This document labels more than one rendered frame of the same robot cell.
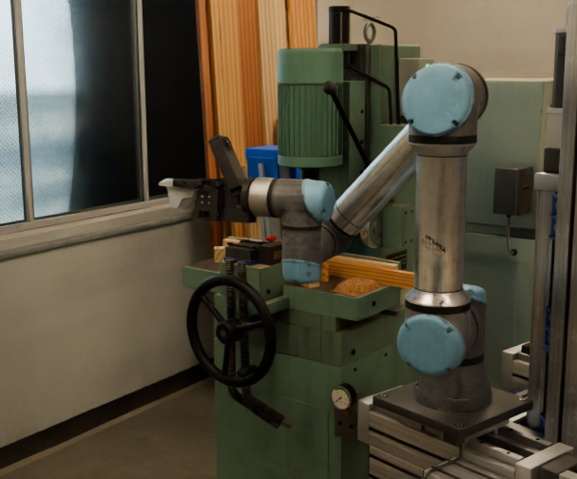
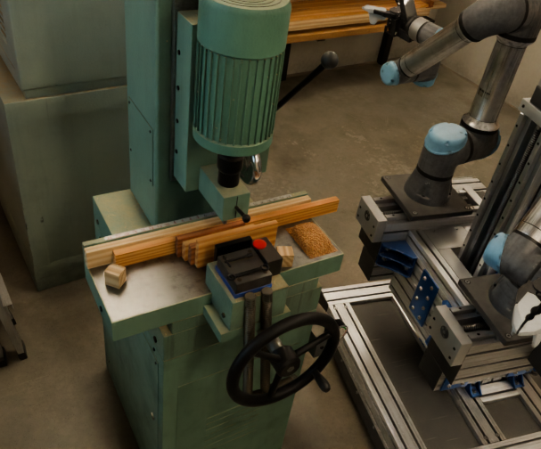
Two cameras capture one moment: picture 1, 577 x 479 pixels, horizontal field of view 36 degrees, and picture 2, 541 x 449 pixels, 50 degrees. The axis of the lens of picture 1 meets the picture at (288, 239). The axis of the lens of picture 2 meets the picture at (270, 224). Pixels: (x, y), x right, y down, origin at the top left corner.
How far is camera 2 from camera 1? 2.21 m
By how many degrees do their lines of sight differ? 69
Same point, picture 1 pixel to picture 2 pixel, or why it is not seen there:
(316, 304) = (300, 276)
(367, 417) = (467, 350)
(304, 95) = (276, 69)
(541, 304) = (523, 208)
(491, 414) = not seen: outside the picture
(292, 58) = (270, 24)
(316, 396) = (286, 341)
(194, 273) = (134, 321)
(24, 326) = not seen: outside the picture
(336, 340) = (315, 293)
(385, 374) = not seen: hidden behind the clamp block
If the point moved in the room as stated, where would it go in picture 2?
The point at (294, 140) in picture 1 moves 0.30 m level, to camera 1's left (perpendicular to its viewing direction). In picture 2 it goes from (258, 125) to (184, 200)
